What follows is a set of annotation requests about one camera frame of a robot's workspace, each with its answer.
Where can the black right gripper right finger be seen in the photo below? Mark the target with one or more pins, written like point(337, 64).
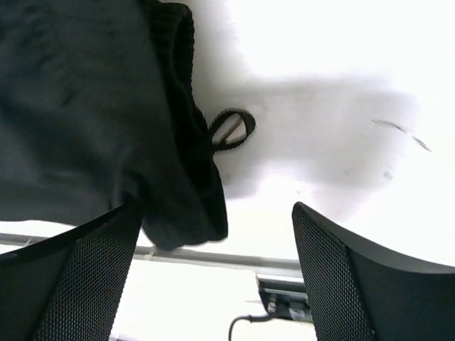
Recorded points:
point(360, 290)

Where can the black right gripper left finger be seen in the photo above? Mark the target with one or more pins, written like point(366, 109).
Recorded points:
point(68, 287)

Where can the black shorts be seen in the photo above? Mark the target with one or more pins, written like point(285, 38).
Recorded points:
point(97, 110)

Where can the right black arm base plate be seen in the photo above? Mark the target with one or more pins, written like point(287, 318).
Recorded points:
point(282, 299)

